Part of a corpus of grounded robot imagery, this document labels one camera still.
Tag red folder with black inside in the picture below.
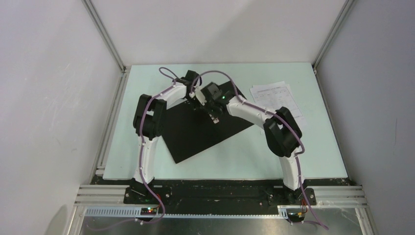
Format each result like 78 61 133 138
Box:
162 82 253 164

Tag printed paper sheet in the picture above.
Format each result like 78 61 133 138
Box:
250 81 307 128

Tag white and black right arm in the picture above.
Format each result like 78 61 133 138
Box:
189 82 304 205

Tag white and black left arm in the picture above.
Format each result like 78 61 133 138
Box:
131 67 200 204

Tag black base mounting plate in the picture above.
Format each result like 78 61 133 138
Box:
123 179 317 214

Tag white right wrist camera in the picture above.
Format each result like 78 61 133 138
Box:
189 87 207 106

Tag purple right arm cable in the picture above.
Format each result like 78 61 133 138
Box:
190 70 329 232

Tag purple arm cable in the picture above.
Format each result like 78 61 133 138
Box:
87 67 182 232
190 70 329 232

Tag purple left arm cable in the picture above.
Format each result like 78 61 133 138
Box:
87 67 182 232

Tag aluminium frame rail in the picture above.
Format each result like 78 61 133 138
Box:
81 0 127 72

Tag white slotted cable duct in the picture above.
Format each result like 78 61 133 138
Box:
85 207 288 219

